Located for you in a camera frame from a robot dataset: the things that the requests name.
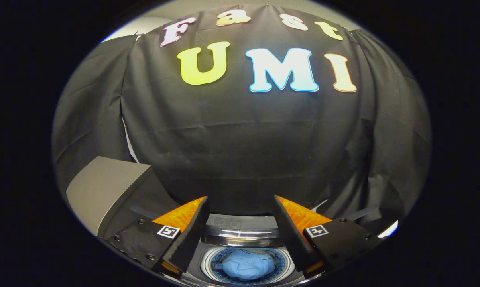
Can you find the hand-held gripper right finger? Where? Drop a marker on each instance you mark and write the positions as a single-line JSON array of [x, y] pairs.
[[292, 235]]

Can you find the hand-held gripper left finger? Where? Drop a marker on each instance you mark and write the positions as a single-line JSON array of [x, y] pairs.
[[190, 235]]

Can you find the dark grey washing machine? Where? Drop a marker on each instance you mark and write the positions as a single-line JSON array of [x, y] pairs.
[[193, 280]]

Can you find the light blue polo shirt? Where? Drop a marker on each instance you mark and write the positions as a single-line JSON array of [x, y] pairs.
[[246, 265]]

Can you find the white paper sheet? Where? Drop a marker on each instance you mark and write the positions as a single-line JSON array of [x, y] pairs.
[[388, 230]]

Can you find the grey cabinet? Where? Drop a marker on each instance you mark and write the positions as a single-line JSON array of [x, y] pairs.
[[100, 187]]

